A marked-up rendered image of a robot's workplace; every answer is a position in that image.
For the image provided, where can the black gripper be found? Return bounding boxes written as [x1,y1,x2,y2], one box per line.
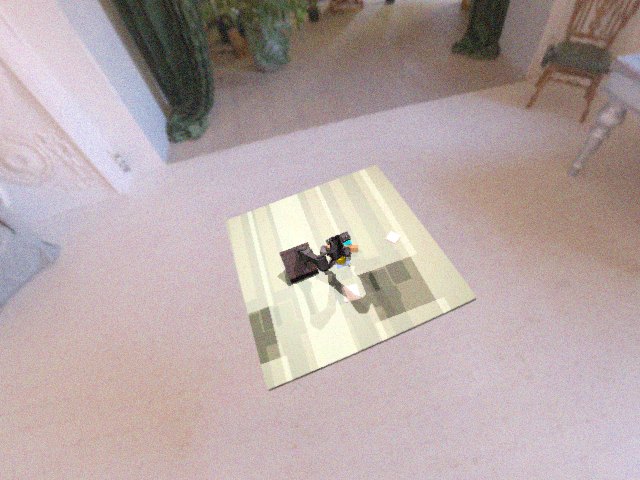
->
[320,245,351,259]

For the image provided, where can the orange flat bar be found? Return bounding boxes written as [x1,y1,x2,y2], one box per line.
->
[326,245,358,252]

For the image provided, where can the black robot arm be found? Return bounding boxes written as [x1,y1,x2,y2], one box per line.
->
[294,231,351,272]

